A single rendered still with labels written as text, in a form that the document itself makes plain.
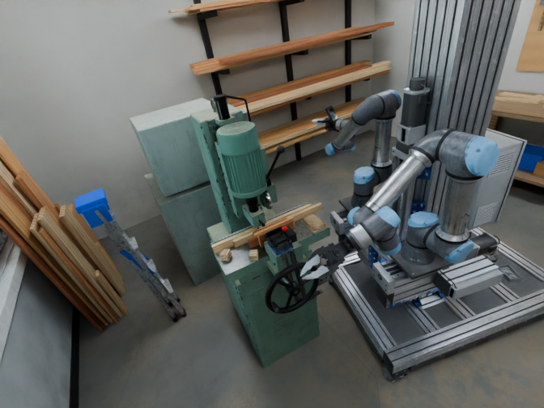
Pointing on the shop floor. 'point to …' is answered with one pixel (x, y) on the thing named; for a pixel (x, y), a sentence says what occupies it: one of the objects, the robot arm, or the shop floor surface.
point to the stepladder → (127, 247)
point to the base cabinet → (275, 321)
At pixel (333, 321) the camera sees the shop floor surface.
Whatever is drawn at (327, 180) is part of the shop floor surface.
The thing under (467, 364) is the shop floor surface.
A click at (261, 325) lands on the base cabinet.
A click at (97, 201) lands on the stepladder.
